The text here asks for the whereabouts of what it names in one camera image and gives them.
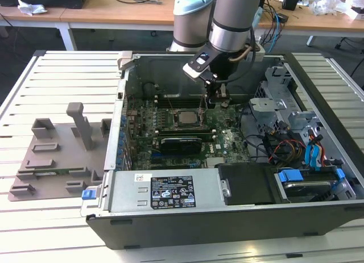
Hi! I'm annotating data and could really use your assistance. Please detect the metal socket cover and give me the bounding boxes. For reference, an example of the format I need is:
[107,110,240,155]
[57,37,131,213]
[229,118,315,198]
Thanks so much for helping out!
[198,95,208,125]

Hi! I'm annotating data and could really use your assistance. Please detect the silver green CPU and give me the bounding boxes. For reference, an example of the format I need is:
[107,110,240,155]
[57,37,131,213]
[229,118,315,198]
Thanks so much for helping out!
[177,110,199,125]

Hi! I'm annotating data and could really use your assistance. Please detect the CPU socket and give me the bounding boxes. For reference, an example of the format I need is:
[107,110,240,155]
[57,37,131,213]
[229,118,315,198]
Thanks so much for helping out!
[172,106,207,130]

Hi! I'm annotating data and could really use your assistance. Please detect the black RAM slot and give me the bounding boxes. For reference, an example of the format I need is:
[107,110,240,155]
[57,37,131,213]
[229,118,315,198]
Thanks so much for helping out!
[155,127,214,135]
[155,94,201,101]
[155,131,217,142]
[155,99,201,108]

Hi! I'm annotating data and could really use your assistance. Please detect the green motherboard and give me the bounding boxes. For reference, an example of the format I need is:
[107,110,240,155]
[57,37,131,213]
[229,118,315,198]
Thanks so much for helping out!
[122,94,251,172]

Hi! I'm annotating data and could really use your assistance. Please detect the black graphics card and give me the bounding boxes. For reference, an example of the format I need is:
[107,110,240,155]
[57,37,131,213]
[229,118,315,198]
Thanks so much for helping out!
[159,135,203,155]

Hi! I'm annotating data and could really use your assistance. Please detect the small silver heatsink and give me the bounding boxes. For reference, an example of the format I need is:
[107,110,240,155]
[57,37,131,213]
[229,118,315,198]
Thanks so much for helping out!
[206,157,225,169]

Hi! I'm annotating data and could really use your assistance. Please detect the grey plastic case latch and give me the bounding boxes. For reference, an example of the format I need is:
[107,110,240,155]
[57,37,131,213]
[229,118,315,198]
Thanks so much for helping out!
[117,51,134,71]

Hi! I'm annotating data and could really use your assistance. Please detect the crumpled clear plastic bag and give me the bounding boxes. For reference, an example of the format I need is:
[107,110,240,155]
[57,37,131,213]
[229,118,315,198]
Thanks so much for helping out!
[309,0,349,17]

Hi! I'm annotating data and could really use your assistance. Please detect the hard disk in blue carrier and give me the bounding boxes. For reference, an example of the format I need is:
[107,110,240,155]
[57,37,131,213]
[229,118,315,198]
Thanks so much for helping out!
[274,168,346,203]

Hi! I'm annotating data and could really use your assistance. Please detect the wooden desk white legs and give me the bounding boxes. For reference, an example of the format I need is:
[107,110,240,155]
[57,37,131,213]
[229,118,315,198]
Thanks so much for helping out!
[0,0,364,52]

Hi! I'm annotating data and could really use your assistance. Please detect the grey power supply unit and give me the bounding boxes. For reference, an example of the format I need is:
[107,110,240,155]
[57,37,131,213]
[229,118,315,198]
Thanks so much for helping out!
[106,169,225,214]

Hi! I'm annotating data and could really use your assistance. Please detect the black open PC case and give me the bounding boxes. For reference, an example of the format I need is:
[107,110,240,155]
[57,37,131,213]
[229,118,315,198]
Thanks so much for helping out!
[80,50,364,250]

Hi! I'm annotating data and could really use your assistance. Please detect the grey parts rack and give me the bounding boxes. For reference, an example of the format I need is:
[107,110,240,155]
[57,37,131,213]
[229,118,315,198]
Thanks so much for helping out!
[8,102,113,203]

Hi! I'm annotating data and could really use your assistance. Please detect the crumpled white paper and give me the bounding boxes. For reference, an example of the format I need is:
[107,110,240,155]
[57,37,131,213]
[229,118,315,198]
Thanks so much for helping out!
[17,0,48,16]

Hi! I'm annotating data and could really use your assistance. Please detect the green RAM stick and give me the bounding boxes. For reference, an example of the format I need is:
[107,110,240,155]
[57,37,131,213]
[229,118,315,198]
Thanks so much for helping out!
[34,169,86,177]

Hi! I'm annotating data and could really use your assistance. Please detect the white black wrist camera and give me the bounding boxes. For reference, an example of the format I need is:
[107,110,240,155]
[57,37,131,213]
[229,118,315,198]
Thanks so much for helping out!
[182,51,220,81]

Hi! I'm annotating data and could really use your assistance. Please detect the blue cable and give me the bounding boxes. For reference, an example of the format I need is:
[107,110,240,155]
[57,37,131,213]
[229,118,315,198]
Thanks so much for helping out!
[267,7,282,53]

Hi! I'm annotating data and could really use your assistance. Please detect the red yellow wire bundle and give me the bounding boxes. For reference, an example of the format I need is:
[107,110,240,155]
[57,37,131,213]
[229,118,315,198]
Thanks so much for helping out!
[268,137,307,164]

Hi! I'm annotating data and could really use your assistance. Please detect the blue flat disk wire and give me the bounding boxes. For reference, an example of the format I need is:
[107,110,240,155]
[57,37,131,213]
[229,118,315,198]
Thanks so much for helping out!
[305,135,324,172]

